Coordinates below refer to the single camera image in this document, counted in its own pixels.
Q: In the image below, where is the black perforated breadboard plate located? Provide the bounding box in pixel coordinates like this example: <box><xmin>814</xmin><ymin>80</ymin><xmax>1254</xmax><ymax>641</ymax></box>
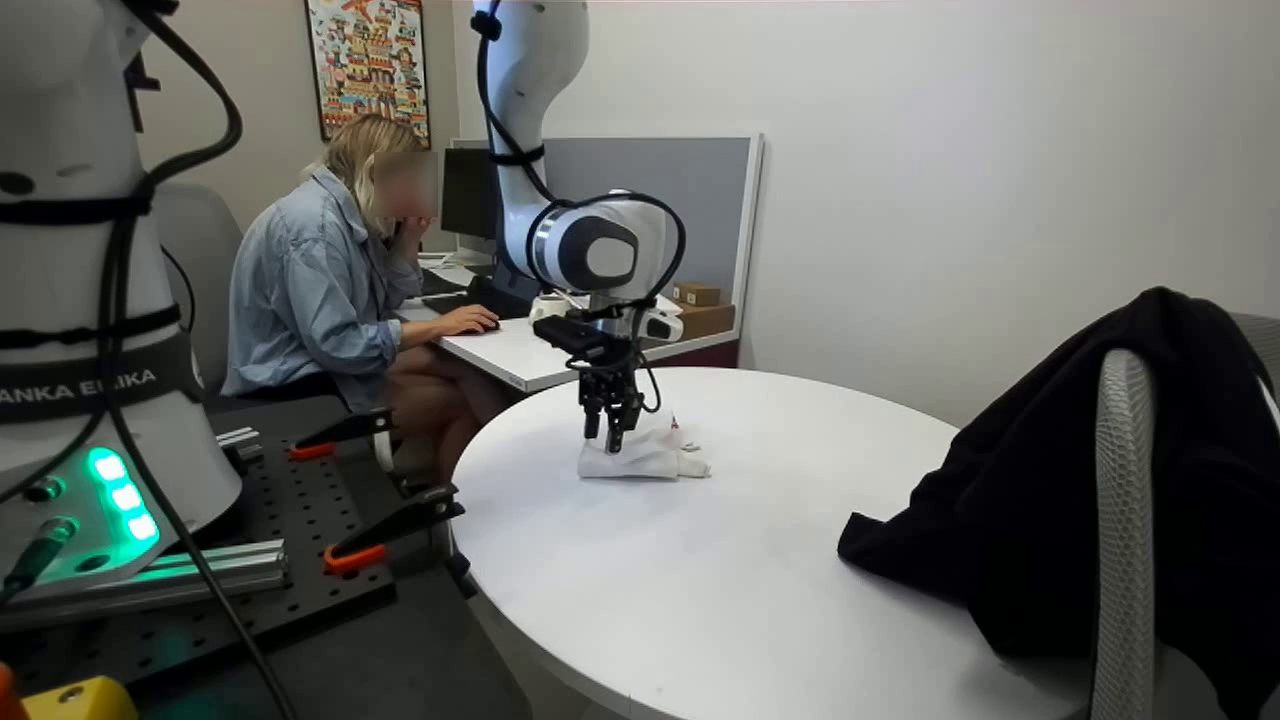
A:
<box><xmin>0</xmin><ymin>422</ymin><xmax>402</xmax><ymax>692</ymax></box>

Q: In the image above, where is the black orange clamp front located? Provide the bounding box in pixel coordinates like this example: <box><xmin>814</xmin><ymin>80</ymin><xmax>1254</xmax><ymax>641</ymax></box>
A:
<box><xmin>320</xmin><ymin>489</ymin><xmax>464</xmax><ymax>575</ymax></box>

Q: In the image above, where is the white office desk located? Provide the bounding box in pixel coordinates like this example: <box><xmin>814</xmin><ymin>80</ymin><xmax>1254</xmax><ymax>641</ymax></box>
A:
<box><xmin>402</xmin><ymin>252</ymin><xmax>739</xmax><ymax>392</ymax></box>

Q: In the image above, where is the small cardboard box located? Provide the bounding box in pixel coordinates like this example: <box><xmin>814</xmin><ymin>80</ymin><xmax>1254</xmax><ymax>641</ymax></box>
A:
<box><xmin>672</xmin><ymin>284</ymin><xmax>735</xmax><ymax>336</ymax></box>

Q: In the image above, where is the black orange clamp rear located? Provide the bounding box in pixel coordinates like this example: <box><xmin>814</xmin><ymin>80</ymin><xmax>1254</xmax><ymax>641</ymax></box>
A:
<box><xmin>289</xmin><ymin>411</ymin><xmax>394</xmax><ymax>470</ymax></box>

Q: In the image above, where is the colourful wall poster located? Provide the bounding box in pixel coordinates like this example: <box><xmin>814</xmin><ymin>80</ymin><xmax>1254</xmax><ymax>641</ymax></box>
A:
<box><xmin>305</xmin><ymin>0</ymin><xmax>432</xmax><ymax>142</ymax></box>

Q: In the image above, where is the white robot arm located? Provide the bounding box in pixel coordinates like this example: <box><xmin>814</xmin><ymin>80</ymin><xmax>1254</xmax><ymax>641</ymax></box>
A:
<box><xmin>467</xmin><ymin>0</ymin><xmax>687</xmax><ymax>453</ymax></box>

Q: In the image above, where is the yellow object corner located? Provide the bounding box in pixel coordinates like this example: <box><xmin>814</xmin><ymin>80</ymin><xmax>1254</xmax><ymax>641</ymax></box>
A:
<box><xmin>19</xmin><ymin>675</ymin><xmax>139</xmax><ymax>720</ymax></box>

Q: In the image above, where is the white cloth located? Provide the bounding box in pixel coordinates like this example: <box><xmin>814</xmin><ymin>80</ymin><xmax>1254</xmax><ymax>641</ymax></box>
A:
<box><xmin>578</xmin><ymin>411</ymin><xmax>709</xmax><ymax>482</ymax></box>

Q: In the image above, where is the black jacket on chair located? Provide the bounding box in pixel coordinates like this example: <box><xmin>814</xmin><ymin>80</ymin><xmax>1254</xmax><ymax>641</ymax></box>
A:
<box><xmin>836</xmin><ymin>287</ymin><xmax>1280</xmax><ymax>720</ymax></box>

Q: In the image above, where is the grey desk partition panel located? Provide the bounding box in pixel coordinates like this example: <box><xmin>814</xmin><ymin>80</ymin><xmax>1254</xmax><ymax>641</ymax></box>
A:
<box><xmin>544</xmin><ymin>132</ymin><xmax>763</xmax><ymax>336</ymax></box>

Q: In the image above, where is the computer monitor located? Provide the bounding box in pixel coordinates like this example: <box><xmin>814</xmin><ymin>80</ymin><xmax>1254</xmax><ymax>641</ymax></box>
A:
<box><xmin>439</xmin><ymin>147</ymin><xmax>501</xmax><ymax>239</ymax></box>

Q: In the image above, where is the seated person in blue shirt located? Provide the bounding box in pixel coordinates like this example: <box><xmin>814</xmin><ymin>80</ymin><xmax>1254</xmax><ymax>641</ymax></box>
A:
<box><xmin>222</xmin><ymin>116</ymin><xmax>503</xmax><ymax>482</ymax></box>

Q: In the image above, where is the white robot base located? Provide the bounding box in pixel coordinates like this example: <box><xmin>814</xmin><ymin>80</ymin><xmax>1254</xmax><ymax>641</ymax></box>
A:
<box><xmin>0</xmin><ymin>0</ymin><xmax>245</xmax><ymax>601</ymax></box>

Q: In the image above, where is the black orange clamp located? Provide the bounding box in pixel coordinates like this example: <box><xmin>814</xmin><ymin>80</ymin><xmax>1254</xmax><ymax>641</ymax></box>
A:
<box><xmin>320</xmin><ymin>489</ymin><xmax>464</xmax><ymax>575</ymax></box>
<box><xmin>289</xmin><ymin>411</ymin><xmax>394</xmax><ymax>470</ymax></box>

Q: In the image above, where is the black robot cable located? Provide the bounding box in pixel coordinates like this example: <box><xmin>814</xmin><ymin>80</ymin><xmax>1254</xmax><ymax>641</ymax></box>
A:
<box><xmin>0</xmin><ymin>0</ymin><xmax>305</xmax><ymax>720</ymax></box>

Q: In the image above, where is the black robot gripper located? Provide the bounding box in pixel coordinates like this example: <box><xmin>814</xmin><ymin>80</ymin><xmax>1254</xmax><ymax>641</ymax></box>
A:
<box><xmin>531</xmin><ymin>318</ymin><xmax>645</xmax><ymax>453</ymax></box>

